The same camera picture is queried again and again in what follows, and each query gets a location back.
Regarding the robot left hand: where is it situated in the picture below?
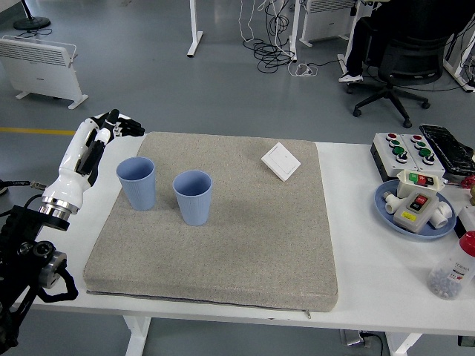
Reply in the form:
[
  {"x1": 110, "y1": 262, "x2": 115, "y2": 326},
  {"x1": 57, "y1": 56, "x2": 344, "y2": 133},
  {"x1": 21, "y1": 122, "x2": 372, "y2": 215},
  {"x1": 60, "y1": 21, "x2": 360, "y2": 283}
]
[{"x1": 41, "y1": 108, "x2": 146, "y2": 209}]

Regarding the blue ribbed plastic cup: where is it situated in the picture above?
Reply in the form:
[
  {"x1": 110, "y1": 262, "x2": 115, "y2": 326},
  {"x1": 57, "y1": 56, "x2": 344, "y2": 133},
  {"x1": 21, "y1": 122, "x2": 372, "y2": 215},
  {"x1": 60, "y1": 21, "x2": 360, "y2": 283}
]
[
  {"x1": 172, "y1": 170, "x2": 214, "y2": 227},
  {"x1": 116, "y1": 156, "x2": 157, "y2": 212}
]

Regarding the white panel heater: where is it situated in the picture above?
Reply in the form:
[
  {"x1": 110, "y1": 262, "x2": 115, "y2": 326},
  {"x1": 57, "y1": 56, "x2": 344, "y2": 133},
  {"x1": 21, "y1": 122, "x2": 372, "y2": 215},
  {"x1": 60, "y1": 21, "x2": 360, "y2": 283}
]
[
  {"x1": 298, "y1": 0, "x2": 359, "y2": 47},
  {"x1": 0, "y1": 36, "x2": 89, "y2": 111}
]

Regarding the black fan stand base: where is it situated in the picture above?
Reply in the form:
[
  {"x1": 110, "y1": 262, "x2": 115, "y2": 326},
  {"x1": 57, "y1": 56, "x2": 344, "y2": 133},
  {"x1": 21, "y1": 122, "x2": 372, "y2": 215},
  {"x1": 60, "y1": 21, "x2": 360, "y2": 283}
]
[{"x1": 13, "y1": 0, "x2": 52, "y2": 30}]

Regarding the grey-brown cushion mat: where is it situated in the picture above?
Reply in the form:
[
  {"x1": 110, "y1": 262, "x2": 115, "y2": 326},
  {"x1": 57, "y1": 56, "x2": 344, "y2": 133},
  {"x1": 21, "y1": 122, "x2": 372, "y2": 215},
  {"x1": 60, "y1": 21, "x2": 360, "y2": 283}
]
[{"x1": 82, "y1": 131, "x2": 339, "y2": 319}]

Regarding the white desk leg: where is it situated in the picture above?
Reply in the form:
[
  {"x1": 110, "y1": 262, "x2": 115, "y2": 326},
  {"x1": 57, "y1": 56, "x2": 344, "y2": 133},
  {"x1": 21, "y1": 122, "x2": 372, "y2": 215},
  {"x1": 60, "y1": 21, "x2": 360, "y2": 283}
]
[
  {"x1": 186, "y1": 0, "x2": 204, "y2": 58},
  {"x1": 287, "y1": 0, "x2": 301, "y2": 62}
]

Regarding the blue round plate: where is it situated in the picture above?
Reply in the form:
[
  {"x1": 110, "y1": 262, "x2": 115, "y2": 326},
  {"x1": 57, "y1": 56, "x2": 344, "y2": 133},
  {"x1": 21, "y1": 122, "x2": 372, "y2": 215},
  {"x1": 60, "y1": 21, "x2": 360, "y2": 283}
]
[{"x1": 373, "y1": 179, "x2": 458, "y2": 243}]

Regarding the white table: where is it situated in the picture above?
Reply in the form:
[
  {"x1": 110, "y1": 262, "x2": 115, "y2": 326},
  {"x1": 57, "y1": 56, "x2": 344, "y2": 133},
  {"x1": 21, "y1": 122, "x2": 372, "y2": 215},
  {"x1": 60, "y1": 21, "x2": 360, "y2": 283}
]
[{"x1": 4, "y1": 131, "x2": 475, "y2": 356}]

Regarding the white button control box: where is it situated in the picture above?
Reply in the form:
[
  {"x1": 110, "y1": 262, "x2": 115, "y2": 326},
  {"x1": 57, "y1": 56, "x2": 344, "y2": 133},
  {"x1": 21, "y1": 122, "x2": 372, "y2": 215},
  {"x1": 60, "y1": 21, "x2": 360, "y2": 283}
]
[
  {"x1": 400, "y1": 132, "x2": 446, "y2": 179},
  {"x1": 370, "y1": 132, "x2": 422, "y2": 182}
]

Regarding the white pipe fitting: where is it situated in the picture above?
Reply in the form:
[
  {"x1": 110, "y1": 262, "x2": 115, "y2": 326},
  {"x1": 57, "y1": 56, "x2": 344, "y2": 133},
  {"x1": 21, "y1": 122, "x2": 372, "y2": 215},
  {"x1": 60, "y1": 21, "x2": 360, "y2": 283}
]
[
  {"x1": 429, "y1": 200, "x2": 456, "y2": 229},
  {"x1": 383, "y1": 190, "x2": 404, "y2": 216}
]

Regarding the grey power strip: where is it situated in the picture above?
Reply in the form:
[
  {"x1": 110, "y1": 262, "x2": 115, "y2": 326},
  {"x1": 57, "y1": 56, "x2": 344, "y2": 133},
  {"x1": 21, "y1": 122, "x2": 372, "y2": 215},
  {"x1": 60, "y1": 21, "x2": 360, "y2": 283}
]
[{"x1": 339, "y1": 328, "x2": 389, "y2": 349}]

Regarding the black office chair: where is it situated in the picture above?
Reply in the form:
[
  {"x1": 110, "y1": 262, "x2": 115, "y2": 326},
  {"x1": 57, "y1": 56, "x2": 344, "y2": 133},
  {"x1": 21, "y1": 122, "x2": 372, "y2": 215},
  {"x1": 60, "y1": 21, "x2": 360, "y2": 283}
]
[{"x1": 347, "y1": 25, "x2": 446, "y2": 129}]

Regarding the black plastic tray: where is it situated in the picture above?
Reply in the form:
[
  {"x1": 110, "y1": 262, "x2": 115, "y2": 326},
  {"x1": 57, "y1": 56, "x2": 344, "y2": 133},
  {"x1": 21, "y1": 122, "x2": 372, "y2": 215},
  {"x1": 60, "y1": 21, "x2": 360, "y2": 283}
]
[{"x1": 419, "y1": 123, "x2": 475, "y2": 174}]

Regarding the clear jar with red lid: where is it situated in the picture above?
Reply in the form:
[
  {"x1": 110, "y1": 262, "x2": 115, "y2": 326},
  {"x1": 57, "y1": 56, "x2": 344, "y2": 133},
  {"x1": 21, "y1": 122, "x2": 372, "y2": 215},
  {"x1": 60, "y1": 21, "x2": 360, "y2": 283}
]
[{"x1": 426, "y1": 229, "x2": 475, "y2": 300}]

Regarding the white small box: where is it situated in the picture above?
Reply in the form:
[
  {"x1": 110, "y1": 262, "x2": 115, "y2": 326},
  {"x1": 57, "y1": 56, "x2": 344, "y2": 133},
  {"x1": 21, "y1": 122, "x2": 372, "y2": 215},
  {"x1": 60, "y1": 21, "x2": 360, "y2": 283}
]
[{"x1": 454, "y1": 205, "x2": 475, "y2": 238}]

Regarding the white wall switch plate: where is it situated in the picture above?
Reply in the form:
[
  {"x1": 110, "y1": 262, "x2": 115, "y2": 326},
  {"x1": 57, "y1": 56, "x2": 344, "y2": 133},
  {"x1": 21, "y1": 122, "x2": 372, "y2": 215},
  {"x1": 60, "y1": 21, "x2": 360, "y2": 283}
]
[{"x1": 261, "y1": 142, "x2": 302, "y2": 183}]

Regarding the black floor cable bundle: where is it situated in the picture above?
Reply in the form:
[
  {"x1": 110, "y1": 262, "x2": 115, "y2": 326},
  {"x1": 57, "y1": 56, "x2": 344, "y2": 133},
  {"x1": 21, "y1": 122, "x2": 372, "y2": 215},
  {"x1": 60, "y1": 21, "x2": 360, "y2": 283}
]
[{"x1": 243, "y1": 0, "x2": 298, "y2": 73}]

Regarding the white floor cable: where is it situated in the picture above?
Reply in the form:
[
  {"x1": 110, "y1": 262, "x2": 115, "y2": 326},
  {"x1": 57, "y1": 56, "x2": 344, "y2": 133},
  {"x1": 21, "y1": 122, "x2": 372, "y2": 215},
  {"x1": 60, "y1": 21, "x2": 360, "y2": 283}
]
[{"x1": 237, "y1": 0, "x2": 320, "y2": 79}]

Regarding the cream red-green switch box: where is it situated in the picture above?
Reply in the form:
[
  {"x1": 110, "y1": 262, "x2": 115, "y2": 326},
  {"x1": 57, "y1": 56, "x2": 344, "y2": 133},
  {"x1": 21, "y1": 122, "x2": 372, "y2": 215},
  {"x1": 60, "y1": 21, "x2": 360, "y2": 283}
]
[{"x1": 395, "y1": 169, "x2": 448, "y2": 200}]

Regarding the grey red-black switch box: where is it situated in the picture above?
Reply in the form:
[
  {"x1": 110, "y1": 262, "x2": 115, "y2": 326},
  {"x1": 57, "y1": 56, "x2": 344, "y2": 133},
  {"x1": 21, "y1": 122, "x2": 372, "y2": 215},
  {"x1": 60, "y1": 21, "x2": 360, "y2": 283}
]
[{"x1": 392, "y1": 191, "x2": 441, "y2": 234}]

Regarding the white desk frame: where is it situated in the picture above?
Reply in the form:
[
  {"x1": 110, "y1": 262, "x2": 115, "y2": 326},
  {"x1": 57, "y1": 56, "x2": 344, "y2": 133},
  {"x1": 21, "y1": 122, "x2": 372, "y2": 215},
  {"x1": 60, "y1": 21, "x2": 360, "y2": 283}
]
[{"x1": 442, "y1": 0, "x2": 475, "y2": 93}]

